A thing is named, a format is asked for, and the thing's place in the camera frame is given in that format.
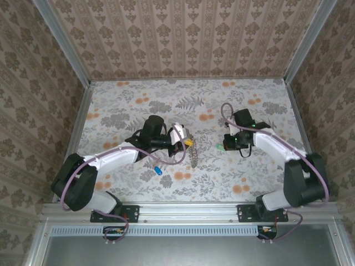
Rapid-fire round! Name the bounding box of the metal keyring with small rings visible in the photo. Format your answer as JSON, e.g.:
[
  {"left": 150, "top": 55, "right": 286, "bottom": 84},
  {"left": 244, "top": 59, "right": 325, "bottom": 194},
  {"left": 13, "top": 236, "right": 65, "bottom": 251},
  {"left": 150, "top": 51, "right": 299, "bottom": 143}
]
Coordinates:
[{"left": 188, "top": 137, "right": 201, "bottom": 168}]

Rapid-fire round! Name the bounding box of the floral patterned table cover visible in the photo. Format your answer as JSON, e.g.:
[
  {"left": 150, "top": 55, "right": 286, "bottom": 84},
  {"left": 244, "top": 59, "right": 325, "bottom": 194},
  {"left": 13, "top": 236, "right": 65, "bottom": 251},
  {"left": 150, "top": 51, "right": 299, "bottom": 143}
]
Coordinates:
[{"left": 59, "top": 79, "right": 322, "bottom": 203}]

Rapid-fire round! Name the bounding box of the grey metal panel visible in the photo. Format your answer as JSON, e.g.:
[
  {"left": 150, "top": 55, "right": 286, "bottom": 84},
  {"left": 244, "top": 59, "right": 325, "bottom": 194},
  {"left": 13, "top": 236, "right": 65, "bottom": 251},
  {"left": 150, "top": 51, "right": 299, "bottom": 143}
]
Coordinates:
[{"left": 41, "top": 234, "right": 339, "bottom": 266}]

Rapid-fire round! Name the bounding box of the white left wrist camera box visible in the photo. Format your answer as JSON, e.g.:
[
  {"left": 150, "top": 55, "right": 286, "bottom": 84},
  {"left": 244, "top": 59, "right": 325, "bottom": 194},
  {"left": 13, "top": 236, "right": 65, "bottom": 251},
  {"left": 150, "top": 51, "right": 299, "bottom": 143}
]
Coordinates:
[{"left": 169, "top": 123, "right": 192, "bottom": 145}]

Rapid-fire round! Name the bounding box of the aluminium table side rail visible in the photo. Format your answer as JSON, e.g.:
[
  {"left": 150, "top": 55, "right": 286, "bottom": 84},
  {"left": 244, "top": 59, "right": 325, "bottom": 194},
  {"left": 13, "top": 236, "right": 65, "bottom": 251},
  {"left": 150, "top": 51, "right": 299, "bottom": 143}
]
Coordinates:
[
  {"left": 285, "top": 81, "right": 327, "bottom": 202},
  {"left": 53, "top": 83, "right": 94, "bottom": 204}
]

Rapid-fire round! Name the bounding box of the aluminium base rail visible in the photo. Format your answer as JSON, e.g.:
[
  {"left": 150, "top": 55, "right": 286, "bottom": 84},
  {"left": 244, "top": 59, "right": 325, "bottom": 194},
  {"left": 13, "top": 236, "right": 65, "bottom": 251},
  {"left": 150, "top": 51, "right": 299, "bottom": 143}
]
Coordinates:
[{"left": 41, "top": 202, "right": 341, "bottom": 222}]

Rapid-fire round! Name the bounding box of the slotted grey cable duct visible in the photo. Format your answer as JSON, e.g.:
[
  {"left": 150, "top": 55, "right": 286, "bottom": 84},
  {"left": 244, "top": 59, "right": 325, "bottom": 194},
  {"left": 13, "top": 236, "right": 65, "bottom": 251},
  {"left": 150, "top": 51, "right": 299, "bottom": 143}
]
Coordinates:
[{"left": 51, "top": 224, "right": 278, "bottom": 237}]

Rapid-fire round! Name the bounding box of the aluminium frame post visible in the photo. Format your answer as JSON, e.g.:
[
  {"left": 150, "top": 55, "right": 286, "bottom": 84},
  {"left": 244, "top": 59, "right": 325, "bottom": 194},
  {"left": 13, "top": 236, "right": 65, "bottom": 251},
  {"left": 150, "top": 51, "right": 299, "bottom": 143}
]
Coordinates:
[
  {"left": 33, "top": 0, "right": 93, "bottom": 87},
  {"left": 283, "top": 0, "right": 338, "bottom": 85}
]

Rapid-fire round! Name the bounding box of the black connector board with wires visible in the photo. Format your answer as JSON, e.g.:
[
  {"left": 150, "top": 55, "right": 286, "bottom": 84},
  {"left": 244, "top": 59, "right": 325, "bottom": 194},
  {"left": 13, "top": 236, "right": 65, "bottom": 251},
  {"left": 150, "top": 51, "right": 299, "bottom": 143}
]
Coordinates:
[
  {"left": 103, "top": 226, "right": 127, "bottom": 241},
  {"left": 256, "top": 224, "right": 278, "bottom": 241}
]

